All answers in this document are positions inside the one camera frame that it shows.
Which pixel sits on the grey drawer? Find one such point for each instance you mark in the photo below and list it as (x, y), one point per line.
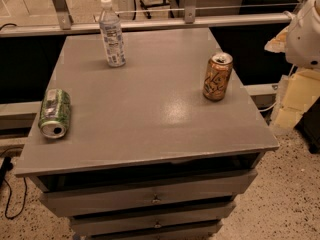
(203, 229)
(152, 217)
(114, 198)

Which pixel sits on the top grey drawer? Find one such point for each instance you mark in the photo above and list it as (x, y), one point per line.
(114, 198)

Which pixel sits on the green soda can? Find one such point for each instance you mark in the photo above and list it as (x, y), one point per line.
(55, 113)

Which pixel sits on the middle grey drawer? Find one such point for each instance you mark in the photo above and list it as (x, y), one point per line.
(152, 217)

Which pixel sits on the metal frame rail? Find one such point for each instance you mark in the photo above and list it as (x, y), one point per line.
(150, 25)

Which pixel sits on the bottom grey drawer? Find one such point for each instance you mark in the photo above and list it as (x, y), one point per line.
(203, 229)

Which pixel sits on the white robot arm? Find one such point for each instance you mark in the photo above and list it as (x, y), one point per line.
(303, 37)

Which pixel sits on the orange soda can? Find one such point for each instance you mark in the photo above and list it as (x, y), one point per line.
(217, 76)

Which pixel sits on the grey drawer cabinet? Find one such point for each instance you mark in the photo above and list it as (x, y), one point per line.
(146, 121)

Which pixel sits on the blue label plastic bottle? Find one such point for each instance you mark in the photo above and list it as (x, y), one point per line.
(111, 32)

